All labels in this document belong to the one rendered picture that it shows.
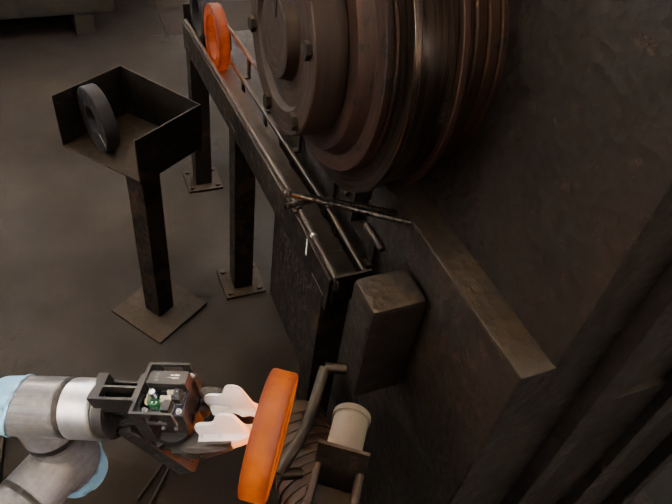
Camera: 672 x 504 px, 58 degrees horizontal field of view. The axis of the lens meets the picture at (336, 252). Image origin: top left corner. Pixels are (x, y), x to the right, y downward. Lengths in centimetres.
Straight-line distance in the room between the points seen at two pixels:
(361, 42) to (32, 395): 58
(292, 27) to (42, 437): 60
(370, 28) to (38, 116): 224
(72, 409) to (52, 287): 132
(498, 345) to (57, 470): 59
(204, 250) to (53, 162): 75
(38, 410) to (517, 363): 60
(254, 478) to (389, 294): 38
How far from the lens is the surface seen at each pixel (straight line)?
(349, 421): 94
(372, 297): 95
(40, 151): 267
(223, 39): 182
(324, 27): 78
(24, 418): 84
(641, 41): 69
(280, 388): 72
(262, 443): 70
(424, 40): 75
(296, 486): 108
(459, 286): 91
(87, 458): 92
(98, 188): 244
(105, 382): 78
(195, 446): 76
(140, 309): 198
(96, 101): 149
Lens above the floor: 150
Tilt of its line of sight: 44 degrees down
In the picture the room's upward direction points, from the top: 9 degrees clockwise
